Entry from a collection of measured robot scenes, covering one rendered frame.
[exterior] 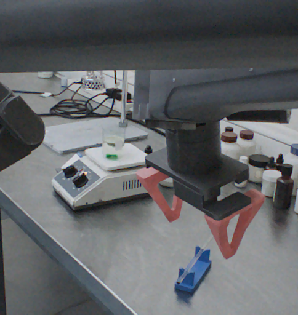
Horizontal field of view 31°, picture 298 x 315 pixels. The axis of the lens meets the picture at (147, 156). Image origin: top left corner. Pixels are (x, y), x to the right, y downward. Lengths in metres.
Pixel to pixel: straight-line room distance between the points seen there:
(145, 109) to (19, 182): 0.89
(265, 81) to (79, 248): 0.78
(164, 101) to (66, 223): 0.74
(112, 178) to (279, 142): 0.47
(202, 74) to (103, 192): 0.84
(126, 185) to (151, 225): 0.12
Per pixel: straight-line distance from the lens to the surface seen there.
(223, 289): 0.94
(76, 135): 1.58
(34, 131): 0.75
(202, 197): 0.53
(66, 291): 2.08
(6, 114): 0.74
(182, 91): 0.38
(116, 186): 1.17
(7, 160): 0.76
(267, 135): 1.43
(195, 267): 0.97
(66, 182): 1.20
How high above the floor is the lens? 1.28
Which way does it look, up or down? 21 degrees down
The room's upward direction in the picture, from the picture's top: 3 degrees clockwise
